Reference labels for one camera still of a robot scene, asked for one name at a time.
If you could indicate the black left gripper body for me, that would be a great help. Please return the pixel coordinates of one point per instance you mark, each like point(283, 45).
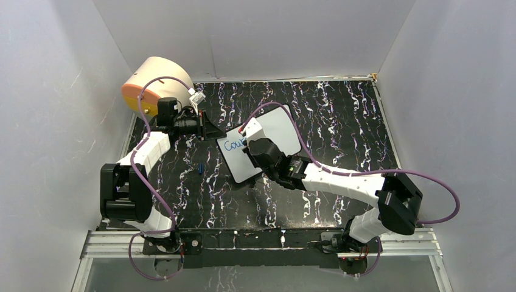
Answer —
point(192, 126)

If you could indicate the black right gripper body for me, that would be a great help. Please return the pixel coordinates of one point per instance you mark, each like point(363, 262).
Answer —
point(271, 174)

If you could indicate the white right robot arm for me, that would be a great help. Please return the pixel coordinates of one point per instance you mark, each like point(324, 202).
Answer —
point(394, 199)

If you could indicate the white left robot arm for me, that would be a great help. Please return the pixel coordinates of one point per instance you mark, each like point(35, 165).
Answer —
point(126, 194)

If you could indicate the small black-framed whiteboard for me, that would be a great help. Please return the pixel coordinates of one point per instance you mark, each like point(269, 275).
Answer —
point(276, 125)

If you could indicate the beige and orange cylinder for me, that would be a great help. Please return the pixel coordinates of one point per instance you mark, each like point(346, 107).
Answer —
point(174, 82)

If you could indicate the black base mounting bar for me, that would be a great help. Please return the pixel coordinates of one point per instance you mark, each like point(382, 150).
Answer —
point(319, 247)

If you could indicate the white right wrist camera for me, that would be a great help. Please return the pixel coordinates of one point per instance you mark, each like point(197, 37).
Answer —
point(252, 131)

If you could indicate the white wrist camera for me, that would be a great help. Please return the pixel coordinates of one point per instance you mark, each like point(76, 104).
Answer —
point(252, 131)
point(196, 97)

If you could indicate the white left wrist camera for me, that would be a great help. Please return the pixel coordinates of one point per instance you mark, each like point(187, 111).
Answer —
point(196, 97)

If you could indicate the aluminium frame rail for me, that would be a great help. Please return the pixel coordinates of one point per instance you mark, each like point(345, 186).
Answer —
point(115, 244)

